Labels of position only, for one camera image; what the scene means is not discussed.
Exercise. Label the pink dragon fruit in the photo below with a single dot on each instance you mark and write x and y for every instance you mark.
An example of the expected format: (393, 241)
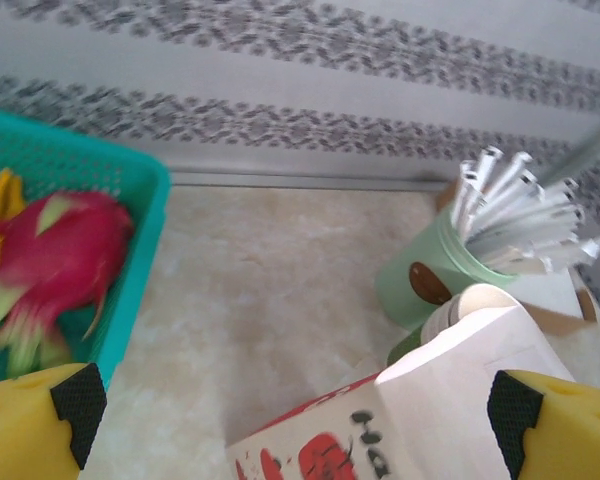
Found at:
(65, 250)

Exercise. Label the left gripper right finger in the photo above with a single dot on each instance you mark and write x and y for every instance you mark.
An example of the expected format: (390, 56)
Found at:
(570, 435)

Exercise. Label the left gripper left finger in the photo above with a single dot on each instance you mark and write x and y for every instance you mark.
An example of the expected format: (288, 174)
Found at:
(20, 430)

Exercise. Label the stacked green paper cups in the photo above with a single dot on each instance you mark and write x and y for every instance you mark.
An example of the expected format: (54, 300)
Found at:
(440, 325)

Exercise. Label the white paper napkins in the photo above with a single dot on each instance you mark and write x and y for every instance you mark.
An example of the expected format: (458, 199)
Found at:
(545, 290)

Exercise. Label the teal plastic basket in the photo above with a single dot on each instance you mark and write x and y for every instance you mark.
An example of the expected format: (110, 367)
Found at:
(80, 155)

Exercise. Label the light green straw holder cup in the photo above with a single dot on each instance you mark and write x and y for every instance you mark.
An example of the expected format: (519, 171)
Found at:
(405, 260)

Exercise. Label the red white paper bag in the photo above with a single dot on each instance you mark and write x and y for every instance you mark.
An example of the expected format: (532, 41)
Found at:
(430, 400)

